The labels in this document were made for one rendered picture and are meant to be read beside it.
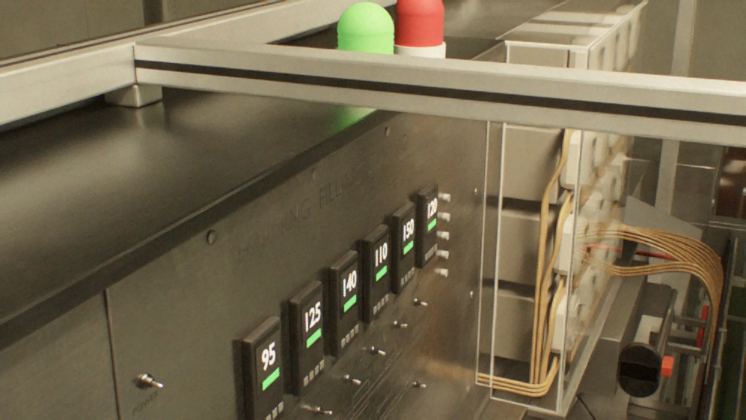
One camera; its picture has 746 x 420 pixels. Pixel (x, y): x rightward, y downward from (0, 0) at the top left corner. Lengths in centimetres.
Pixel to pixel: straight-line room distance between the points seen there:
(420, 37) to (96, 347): 60
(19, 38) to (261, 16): 337
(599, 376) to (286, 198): 109
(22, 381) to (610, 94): 44
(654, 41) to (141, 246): 552
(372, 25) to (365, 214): 19
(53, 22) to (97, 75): 371
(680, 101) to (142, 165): 40
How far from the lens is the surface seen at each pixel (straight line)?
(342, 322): 86
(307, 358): 81
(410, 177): 100
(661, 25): 594
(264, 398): 75
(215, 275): 66
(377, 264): 92
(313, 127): 78
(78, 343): 56
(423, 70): 72
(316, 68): 76
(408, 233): 99
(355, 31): 90
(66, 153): 74
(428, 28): 104
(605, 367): 172
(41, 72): 78
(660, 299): 203
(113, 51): 84
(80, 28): 466
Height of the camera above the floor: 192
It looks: 20 degrees down
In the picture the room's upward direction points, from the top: straight up
